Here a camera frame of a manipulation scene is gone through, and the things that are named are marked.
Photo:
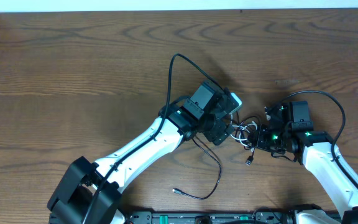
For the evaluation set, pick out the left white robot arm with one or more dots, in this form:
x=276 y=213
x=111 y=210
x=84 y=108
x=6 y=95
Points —
x=89 y=192

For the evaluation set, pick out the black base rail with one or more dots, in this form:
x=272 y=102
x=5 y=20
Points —
x=262 y=215

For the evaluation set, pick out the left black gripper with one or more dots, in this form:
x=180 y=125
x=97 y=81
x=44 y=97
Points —
x=219 y=134

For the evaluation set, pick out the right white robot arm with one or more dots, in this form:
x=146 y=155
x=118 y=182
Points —
x=290 y=130

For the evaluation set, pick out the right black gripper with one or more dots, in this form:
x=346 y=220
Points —
x=263 y=140

